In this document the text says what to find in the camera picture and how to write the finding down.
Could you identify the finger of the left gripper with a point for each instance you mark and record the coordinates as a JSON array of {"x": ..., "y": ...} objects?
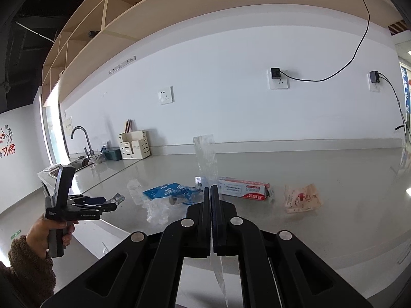
[
  {"x": 112, "y": 203},
  {"x": 86, "y": 200}
]

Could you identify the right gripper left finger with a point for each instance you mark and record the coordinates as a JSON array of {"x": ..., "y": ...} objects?
[{"x": 143, "y": 270}]

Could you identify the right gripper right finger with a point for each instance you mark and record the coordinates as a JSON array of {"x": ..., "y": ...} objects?
[{"x": 276, "y": 269}]

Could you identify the blue plastic wrapper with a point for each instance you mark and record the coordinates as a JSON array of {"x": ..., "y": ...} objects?
[{"x": 175, "y": 193}]

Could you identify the toothpaste box red white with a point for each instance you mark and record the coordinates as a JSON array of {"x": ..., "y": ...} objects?
[{"x": 244, "y": 189}]

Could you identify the clear plastic bag strip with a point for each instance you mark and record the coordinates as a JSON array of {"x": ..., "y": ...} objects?
[{"x": 204, "y": 149}]

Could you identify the clear plastic bag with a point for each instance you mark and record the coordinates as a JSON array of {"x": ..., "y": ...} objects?
[{"x": 159, "y": 210}]

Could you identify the person's left hand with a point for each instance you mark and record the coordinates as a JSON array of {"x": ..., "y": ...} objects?
[{"x": 37, "y": 237}]

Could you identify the teal sponge box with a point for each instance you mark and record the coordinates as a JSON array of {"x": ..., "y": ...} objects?
[{"x": 112, "y": 154}]

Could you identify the cream utensil holder rack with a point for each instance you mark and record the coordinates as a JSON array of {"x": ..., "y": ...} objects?
[{"x": 133, "y": 144}]

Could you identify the crumpled beige paper wrapper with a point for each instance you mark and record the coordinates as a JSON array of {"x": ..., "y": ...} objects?
[{"x": 299, "y": 200}]

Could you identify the brown fleece left sleeve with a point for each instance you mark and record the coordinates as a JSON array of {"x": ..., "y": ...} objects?
[{"x": 29, "y": 280}]

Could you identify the white wall socket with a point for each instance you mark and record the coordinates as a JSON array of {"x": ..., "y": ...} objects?
[{"x": 165, "y": 95}]

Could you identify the wooden wall shelf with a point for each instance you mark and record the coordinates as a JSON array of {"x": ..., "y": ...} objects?
[{"x": 100, "y": 29}]

